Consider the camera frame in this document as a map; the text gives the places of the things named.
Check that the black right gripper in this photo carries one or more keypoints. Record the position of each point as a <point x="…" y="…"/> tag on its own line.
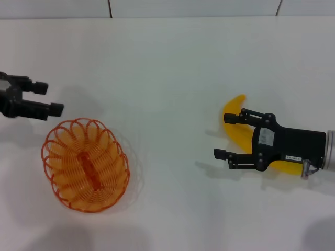
<point x="288" y="143"/>

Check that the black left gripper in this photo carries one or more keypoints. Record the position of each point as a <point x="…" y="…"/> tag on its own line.
<point x="10" y="99"/>

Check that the yellow toy banana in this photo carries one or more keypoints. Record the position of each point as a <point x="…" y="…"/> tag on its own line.
<point x="233" y="104"/>

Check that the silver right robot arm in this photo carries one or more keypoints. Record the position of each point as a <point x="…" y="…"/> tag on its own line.
<point x="330" y="149"/>

